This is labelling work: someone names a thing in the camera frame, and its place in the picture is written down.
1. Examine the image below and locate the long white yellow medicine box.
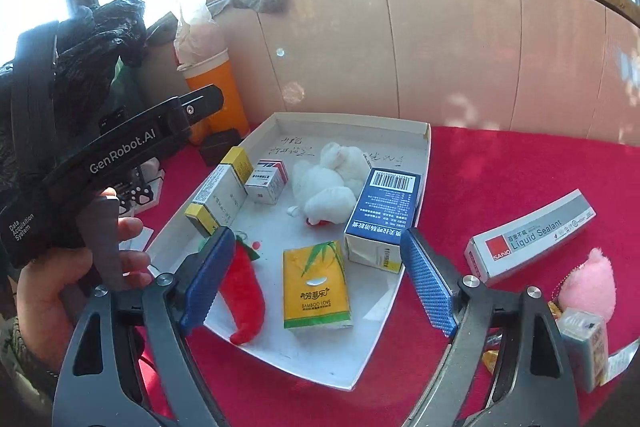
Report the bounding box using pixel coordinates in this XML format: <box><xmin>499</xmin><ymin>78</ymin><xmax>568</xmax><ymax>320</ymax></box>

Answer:
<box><xmin>185</xmin><ymin>164</ymin><xmax>248</xmax><ymax>235</ymax></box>

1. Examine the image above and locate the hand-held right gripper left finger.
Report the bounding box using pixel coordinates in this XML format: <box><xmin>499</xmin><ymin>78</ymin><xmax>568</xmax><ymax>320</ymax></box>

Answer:
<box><xmin>51</xmin><ymin>227</ymin><xmax>236</xmax><ymax>427</ymax></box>

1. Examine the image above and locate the pink plush keychain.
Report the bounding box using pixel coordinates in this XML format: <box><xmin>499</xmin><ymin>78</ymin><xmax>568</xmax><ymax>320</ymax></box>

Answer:
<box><xmin>557</xmin><ymin>248</ymin><xmax>617</xmax><ymax>323</ymax></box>

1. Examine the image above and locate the red chili plush toy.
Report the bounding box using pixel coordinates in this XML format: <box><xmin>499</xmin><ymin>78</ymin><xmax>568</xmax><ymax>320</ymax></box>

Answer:
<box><xmin>197</xmin><ymin>232</ymin><xmax>266</xmax><ymax>346</ymax></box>

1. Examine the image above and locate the clear plastic bag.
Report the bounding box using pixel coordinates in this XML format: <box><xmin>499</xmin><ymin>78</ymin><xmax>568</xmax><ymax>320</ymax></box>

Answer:
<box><xmin>172</xmin><ymin>0</ymin><xmax>223</xmax><ymax>68</ymax></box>

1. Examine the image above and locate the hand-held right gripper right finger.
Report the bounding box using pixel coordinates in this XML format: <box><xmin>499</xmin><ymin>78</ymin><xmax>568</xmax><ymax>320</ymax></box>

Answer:
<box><xmin>400</xmin><ymin>228</ymin><xmax>581</xmax><ymax>427</ymax></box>

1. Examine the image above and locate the yellow tissue pack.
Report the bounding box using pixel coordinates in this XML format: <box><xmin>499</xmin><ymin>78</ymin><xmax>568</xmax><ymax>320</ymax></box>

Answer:
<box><xmin>282</xmin><ymin>241</ymin><xmax>353</xmax><ymax>330</ymax></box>

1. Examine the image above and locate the red carpet mat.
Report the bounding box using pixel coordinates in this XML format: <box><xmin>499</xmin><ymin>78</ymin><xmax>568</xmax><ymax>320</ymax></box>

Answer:
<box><xmin>125</xmin><ymin>124</ymin><xmax>640</xmax><ymax>427</ymax></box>

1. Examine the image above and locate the white cardboard tray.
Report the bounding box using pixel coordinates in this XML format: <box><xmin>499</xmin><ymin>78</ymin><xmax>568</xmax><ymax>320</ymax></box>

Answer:
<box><xmin>147</xmin><ymin>112</ymin><xmax>432</xmax><ymax>391</ymax></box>

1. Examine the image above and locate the white red blue medicine box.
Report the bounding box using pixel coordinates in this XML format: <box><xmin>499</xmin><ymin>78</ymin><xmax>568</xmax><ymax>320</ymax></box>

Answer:
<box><xmin>245</xmin><ymin>158</ymin><xmax>290</xmax><ymax>205</ymax></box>

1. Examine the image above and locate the white paper tag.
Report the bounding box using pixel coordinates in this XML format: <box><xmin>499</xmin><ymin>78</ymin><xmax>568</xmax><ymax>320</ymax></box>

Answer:
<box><xmin>607</xmin><ymin>339</ymin><xmax>640</xmax><ymax>383</ymax></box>

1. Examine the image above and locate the black plastic bag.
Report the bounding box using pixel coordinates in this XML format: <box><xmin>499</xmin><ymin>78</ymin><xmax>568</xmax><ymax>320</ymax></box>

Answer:
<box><xmin>50</xmin><ymin>0</ymin><xmax>148</xmax><ymax>118</ymax></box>

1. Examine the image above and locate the gray sealant box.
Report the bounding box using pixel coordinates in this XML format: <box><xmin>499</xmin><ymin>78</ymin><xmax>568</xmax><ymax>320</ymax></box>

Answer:
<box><xmin>465</xmin><ymin>189</ymin><xmax>597</xmax><ymax>286</ymax></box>

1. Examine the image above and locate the small gray box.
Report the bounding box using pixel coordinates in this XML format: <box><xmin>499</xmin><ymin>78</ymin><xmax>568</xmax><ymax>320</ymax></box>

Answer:
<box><xmin>556</xmin><ymin>307</ymin><xmax>610</xmax><ymax>393</ymax></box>

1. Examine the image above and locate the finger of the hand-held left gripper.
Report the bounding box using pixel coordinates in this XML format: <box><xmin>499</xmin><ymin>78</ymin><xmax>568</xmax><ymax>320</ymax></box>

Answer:
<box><xmin>175</xmin><ymin>86</ymin><xmax>224</xmax><ymax>128</ymax></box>

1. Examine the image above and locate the orange cup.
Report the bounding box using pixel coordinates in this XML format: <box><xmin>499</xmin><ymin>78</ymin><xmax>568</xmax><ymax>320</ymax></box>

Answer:
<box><xmin>184</xmin><ymin>49</ymin><xmax>251</xmax><ymax>142</ymax></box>

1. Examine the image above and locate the small black box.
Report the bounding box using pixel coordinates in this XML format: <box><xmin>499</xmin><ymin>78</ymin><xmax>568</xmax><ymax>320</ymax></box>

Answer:
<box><xmin>200</xmin><ymin>129</ymin><xmax>241</xmax><ymax>165</ymax></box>

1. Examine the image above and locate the white plush toy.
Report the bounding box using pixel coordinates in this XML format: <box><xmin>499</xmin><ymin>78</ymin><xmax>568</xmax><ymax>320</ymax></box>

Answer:
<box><xmin>291</xmin><ymin>142</ymin><xmax>372</xmax><ymax>228</ymax></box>

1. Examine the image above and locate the person's left hand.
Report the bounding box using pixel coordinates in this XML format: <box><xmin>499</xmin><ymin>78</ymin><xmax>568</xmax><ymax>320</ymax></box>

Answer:
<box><xmin>17</xmin><ymin>187</ymin><xmax>153</xmax><ymax>358</ymax></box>

